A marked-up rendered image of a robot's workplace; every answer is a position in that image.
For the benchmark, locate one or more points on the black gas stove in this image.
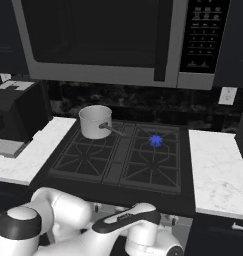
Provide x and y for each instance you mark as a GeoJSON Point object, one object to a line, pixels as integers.
{"type": "Point", "coordinates": [126, 156]}

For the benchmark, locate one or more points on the small stove knob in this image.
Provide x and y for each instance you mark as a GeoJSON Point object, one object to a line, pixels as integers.
{"type": "Point", "coordinates": [175, 220]}
{"type": "Point", "coordinates": [96, 208]}

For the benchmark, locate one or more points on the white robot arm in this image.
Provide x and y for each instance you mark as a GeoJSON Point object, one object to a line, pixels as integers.
{"type": "Point", "coordinates": [66, 210]}

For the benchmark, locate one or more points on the white wall socket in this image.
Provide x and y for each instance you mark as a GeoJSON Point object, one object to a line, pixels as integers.
{"type": "Point", "coordinates": [227, 95]}
{"type": "Point", "coordinates": [5, 77]}

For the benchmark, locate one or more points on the blue burner flame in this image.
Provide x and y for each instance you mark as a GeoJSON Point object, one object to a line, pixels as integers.
{"type": "Point", "coordinates": [155, 140]}

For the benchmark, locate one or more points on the dark wall cupboard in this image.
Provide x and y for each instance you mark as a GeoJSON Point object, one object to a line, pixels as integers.
{"type": "Point", "coordinates": [6, 36]}
{"type": "Point", "coordinates": [233, 43]}

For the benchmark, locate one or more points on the grey microwave oven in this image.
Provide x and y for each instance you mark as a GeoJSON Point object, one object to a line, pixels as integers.
{"type": "Point", "coordinates": [103, 71]}

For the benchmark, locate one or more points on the black coffee machine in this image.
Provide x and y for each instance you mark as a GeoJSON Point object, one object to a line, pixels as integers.
{"type": "Point", "coordinates": [23, 110]}

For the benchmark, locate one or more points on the dark base cupboard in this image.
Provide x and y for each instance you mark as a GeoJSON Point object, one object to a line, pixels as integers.
{"type": "Point", "coordinates": [9, 196]}

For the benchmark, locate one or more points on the dark drawer front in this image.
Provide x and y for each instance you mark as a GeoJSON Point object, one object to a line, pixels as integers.
{"type": "Point", "coordinates": [213, 238]}

